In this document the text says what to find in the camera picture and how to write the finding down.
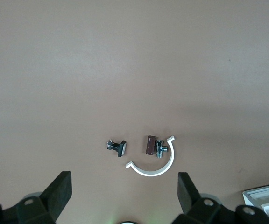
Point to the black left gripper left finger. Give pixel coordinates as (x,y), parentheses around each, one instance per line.
(59,186)

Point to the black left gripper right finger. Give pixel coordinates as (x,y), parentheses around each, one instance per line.
(188,193)

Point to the white drawer cabinet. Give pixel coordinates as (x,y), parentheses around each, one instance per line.
(265,196)

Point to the brown cylinder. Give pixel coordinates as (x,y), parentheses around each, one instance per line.
(150,144)

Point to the black push button switch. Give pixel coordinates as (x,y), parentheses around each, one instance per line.
(121,149)

